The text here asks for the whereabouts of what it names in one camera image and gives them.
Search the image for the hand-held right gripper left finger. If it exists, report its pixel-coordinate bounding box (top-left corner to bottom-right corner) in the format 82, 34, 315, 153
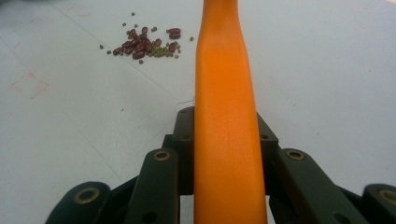
162, 106, 196, 196

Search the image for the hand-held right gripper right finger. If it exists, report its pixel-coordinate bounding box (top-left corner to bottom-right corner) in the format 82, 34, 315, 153
255, 112, 280, 196

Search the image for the orange brush handle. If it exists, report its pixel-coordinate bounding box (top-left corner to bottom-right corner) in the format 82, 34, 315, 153
193, 0, 269, 224

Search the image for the pile of red kidney beans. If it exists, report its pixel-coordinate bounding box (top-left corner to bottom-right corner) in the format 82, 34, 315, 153
112, 26, 182, 61

